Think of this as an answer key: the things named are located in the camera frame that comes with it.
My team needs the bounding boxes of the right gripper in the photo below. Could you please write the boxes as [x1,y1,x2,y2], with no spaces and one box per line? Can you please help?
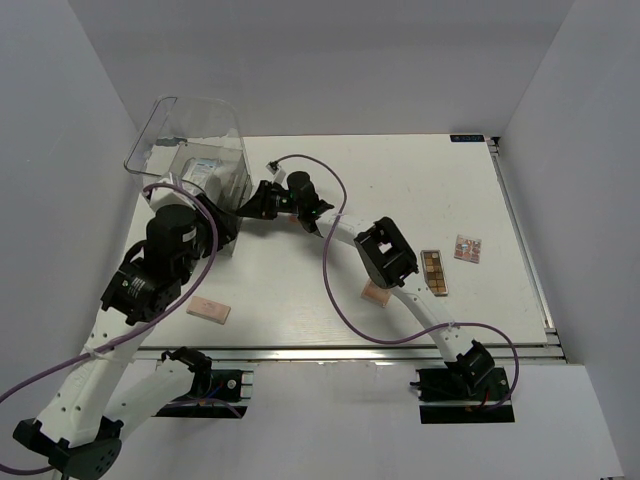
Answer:
[236,181,302,221]

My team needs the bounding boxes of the white blue wipes packet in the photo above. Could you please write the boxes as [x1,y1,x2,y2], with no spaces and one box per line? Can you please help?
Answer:
[182,157,222,200]

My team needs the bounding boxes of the pink makeup box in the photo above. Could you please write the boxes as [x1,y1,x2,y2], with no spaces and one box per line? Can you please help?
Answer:
[186,296,231,325]

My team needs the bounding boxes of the clear acrylic makeup organizer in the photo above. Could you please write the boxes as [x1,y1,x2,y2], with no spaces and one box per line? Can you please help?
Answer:
[123,96,253,256]

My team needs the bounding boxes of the long brown eyeshadow palette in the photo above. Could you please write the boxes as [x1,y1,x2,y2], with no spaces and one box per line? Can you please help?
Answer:
[420,250,449,297]

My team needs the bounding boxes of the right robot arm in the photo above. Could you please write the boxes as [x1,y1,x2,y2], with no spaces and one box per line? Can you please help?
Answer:
[236,171,495,399]

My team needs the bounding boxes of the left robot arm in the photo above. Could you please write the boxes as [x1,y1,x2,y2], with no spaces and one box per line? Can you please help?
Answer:
[13,188,237,479]

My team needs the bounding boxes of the brown quad eyeshadow palette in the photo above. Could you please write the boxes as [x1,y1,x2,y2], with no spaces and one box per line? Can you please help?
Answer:
[361,280,392,308]

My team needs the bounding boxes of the black blue table label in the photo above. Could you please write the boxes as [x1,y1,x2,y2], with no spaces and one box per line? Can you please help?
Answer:
[449,134,485,143]

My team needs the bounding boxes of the multicolour square palette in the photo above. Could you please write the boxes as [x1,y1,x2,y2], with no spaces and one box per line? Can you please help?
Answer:
[454,235,482,264]

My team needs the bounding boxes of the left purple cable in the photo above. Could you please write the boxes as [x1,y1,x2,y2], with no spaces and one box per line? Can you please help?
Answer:
[0,183,221,475]

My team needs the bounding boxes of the purple cable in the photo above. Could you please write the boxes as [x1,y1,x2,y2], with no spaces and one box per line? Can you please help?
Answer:
[272,153,521,412]
[0,183,221,475]

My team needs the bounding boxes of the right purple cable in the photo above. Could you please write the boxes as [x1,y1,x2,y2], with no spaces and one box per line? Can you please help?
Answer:
[272,153,521,412]

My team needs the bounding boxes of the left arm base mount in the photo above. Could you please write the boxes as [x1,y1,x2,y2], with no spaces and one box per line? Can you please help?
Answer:
[156,347,254,419]

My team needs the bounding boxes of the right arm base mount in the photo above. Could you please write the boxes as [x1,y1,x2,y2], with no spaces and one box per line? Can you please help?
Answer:
[409,367,515,425]

